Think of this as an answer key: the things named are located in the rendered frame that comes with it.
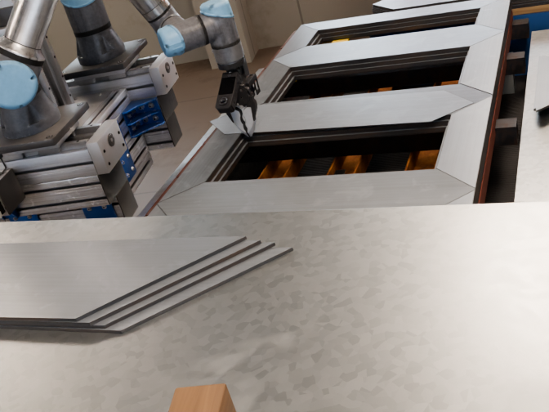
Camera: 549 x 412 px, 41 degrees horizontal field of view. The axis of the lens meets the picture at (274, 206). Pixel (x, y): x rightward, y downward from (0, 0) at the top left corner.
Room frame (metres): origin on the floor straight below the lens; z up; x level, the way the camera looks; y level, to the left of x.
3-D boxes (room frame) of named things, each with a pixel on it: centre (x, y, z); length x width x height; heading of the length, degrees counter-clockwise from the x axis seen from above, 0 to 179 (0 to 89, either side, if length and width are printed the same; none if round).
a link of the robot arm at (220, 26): (1.84, 0.01, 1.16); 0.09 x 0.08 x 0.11; 104
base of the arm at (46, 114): (1.85, 0.54, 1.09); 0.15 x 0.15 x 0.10
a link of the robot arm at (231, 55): (1.84, 0.01, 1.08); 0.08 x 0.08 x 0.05
